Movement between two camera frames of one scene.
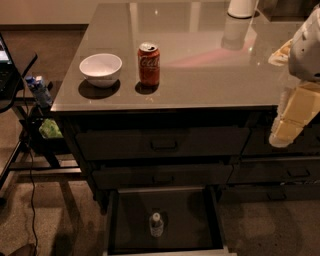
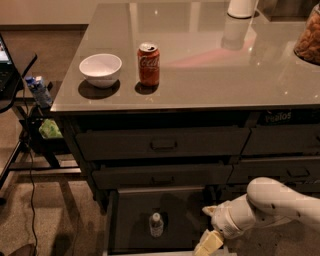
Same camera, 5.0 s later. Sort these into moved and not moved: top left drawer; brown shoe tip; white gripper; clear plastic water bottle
Moved: white gripper
Not moved: top left drawer; brown shoe tip; clear plastic water bottle
